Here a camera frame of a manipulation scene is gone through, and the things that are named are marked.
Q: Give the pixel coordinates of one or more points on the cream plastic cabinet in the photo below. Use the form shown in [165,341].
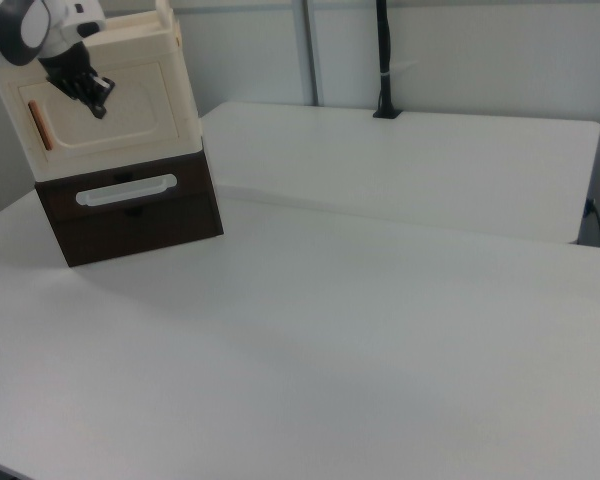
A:
[180,75]

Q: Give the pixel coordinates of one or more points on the black pole with clamp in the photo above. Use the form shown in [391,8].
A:
[384,50]

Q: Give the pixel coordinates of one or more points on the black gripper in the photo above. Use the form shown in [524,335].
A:
[67,62]

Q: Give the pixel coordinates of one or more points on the cream cabinet door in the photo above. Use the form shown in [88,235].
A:
[130,110]

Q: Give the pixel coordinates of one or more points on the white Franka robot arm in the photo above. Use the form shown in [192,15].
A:
[20,35]

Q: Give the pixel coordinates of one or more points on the grey metal wall post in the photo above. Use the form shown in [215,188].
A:
[311,50]

